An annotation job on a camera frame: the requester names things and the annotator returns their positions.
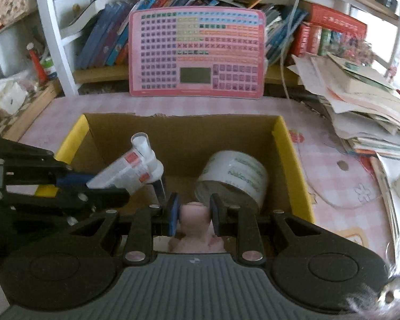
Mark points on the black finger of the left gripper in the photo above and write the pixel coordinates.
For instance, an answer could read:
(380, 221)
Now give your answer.
(66, 201)
(23, 165)

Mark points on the floral tissue pack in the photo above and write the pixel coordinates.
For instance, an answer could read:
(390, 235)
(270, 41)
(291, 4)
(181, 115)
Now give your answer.
(13, 93)

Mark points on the stack of papers and books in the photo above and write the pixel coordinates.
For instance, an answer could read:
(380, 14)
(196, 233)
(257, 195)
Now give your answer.
(363, 107)

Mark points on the clear tape roll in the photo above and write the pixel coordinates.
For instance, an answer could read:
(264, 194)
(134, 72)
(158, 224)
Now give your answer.
(237, 178)

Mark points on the pink tube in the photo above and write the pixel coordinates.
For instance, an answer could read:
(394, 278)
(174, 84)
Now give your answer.
(194, 219)

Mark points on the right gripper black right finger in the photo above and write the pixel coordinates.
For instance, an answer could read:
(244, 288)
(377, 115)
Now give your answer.
(240, 223)

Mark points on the wooden chess board box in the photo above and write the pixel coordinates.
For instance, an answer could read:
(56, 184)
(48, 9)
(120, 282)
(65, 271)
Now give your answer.
(14, 127)

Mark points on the dark blue spray bottle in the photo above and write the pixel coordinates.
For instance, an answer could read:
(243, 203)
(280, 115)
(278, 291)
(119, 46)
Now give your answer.
(153, 169)

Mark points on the pink keyboard learning board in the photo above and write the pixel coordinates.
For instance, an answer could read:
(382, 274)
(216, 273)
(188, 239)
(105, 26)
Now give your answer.
(197, 51)

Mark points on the pink plush toy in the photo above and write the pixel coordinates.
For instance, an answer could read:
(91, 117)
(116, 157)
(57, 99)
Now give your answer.
(194, 245)

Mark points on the red bottle white cap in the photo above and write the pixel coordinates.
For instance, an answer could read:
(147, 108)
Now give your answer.
(42, 76)

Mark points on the yellow cardboard box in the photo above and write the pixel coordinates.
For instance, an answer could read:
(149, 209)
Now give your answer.
(184, 145)

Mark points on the row of blue books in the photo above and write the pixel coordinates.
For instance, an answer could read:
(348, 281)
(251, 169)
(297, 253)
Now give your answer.
(107, 43)

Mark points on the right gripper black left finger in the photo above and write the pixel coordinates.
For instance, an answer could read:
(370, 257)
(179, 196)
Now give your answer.
(144, 225)

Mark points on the red book box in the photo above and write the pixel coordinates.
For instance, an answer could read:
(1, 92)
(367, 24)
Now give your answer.
(323, 27)

